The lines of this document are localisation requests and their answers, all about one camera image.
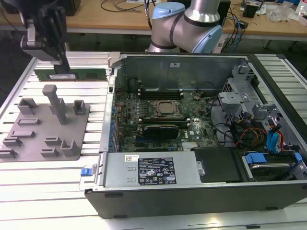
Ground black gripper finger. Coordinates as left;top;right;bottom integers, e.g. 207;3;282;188
54;43;70;75

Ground green RAM stick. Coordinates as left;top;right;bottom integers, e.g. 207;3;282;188
35;68;106;82

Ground black RAM slot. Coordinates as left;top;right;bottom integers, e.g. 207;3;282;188
139;116;188;121
139;87;184;94
139;93;184;100

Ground wooden desk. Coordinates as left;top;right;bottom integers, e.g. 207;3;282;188
0;0;307;52

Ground grey parts rack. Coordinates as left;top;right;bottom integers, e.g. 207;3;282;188
0;84;91;161

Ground metal socket cover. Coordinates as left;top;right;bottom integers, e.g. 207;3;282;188
153;100;182;118

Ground silver CPU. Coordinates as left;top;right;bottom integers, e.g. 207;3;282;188
159;102;175;113

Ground black graphics card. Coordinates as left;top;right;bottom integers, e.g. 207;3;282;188
143;124;179;139

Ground silver power supply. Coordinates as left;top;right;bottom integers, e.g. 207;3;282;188
102;152;204;187

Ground green motherboard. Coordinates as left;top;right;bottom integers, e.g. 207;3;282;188
112;90;219;153

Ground silver heat sink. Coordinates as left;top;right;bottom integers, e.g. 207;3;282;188
182;142;200;151

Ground white power strip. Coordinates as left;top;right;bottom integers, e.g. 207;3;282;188
214;39;226;54

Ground metal drive cage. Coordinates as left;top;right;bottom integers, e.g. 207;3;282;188
217;64;257;114

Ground black plastic bay cover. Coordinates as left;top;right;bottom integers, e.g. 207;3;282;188
190;147;243;184

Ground black open PC case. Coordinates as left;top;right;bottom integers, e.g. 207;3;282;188
79;51;307;220

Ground black desk device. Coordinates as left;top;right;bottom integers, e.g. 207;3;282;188
242;3;259;18

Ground hard disk in blue carrier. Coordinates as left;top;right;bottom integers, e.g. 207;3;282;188
242;151;303;183

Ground clear plastic bags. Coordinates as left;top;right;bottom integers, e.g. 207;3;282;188
268;4;298;23

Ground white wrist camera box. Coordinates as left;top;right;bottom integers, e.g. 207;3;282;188
20;19;60;62

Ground blue hanging cable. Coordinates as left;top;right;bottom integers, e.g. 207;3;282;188
233;13;243;52

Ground red yellow wire bundle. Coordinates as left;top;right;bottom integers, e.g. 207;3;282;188
235;127;267;147

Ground grey metal bracket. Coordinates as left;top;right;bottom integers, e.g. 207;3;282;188
251;103;284;130

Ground blue flat wire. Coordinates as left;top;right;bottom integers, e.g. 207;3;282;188
265;128;284;154

